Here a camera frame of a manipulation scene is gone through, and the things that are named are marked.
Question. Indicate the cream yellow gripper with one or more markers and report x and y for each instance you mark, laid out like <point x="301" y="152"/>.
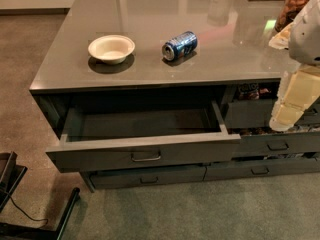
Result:
<point x="306" y="39"/>

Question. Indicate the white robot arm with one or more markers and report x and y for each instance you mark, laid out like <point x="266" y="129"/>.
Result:
<point x="304" y="38"/>

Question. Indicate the snack bag in drawer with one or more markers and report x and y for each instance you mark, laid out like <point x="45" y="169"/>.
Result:
<point x="248" y="91"/>

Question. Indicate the glass jar of nuts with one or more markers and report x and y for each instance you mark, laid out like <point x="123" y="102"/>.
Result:
<point x="288" y="13"/>

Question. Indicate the blue soda can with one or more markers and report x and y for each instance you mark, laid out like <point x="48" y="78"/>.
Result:
<point x="179" y="46"/>

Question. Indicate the grey cabinet counter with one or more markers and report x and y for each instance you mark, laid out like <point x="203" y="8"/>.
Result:
<point x="148" y="92"/>

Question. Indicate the white bowl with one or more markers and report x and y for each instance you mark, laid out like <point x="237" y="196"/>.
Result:
<point x="111" y="49"/>

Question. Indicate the black stand frame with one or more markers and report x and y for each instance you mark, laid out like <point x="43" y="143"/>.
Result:
<point x="42" y="195"/>

